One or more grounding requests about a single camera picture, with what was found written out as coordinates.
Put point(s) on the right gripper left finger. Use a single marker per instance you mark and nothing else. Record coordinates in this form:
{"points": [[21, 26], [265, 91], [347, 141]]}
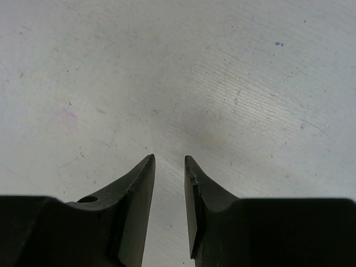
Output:
{"points": [[109, 226]]}

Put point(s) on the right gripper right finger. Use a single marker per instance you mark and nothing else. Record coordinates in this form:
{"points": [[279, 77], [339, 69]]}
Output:
{"points": [[212, 237]]}

